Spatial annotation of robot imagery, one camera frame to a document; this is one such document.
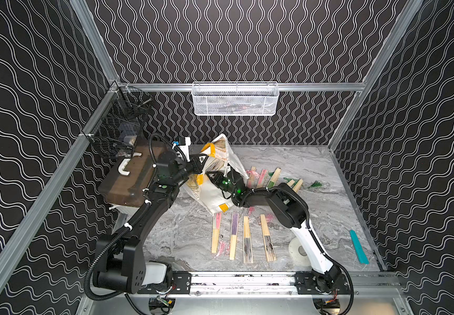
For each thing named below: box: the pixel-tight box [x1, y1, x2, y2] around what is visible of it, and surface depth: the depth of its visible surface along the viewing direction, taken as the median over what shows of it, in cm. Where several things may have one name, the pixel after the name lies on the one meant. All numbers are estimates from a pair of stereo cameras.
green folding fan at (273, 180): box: [266, 167, 282, 189], surface depth 109 cm
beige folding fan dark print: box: [242, 215, 254, 264], surface depth 85 cm
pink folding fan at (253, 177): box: [246, 165, 260, 189], surface depth 109 cm
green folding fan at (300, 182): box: [291, 178, 323, 193], surface depth 105 cm
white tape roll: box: [288, 236, 311, 268], surface depth 82 cm
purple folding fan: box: [229, 211, 240, 260], surface depth 88 cm
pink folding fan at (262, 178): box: [255, 168, 269, 189], surface depth 108 cm
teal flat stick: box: [349, 229, 370, 265], surface depth 85 cm
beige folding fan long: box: [260, 213, 277, 263], surface depth 85 cm
